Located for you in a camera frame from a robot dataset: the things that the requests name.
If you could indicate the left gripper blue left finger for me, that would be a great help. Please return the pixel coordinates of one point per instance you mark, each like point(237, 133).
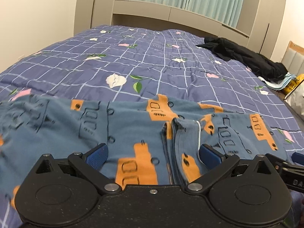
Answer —
point(87, 166)

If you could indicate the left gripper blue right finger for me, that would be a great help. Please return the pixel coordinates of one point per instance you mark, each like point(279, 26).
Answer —
point(219, 165)

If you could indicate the blue pants with orange print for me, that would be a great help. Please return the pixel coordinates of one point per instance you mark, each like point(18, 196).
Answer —
point(157, 141)

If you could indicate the black clothing pile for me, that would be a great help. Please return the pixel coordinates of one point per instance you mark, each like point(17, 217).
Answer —
point(259, 64)

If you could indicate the silver shopping bag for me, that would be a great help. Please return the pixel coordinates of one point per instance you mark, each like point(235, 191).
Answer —
point(295, 99)

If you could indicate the yellow black package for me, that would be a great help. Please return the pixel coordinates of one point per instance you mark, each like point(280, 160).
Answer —
point(293, 84)

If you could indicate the light blue folded towel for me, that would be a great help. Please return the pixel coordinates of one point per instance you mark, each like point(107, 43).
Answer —
point(281, 84)

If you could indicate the purple grid floral quilt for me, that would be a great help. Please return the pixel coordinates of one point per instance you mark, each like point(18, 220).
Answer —
point(117, 63)

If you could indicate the beige headboard cabinet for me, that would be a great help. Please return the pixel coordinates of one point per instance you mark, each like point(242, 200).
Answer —
point(258, 27)

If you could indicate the padded wall panel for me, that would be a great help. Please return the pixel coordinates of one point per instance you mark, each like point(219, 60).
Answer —
point(293, 59)

